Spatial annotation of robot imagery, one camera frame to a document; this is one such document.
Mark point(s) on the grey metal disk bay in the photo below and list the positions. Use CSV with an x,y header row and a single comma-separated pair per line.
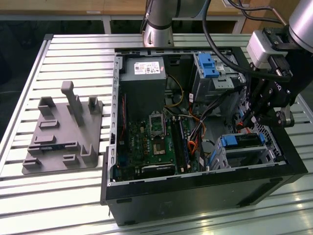
x,y
244,156

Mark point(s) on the grey metal drive cage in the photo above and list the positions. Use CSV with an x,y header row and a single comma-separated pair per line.
x,y
207,88

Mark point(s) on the green motherboard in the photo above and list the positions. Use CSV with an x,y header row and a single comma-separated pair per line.
x,y
137,147

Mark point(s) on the blue drive latch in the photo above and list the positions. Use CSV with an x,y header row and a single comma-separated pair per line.
x,y
207,64

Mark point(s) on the grey parts rack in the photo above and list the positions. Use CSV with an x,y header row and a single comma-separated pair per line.
x,y
63,137

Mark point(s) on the hard disk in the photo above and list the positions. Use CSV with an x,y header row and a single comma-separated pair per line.
x,y
231,140

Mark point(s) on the black graphics card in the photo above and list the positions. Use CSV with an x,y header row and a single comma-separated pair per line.
x,y
156,169

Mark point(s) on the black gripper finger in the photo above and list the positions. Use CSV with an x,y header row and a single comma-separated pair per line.
x,y
265,110
254,98

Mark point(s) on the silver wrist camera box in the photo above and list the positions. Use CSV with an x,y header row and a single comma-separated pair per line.
x,y
261,49

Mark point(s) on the grey power supply unit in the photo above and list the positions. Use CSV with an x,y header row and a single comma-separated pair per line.
x,y
144,93

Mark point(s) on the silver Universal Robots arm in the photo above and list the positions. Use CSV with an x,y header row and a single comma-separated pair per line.
x,y
159,24

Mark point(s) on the black open PC case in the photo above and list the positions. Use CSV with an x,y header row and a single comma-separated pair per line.
x,y
195,195

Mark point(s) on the black RAM slot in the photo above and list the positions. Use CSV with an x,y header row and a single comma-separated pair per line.
x,y
183,144
186,144
179,144
176,144

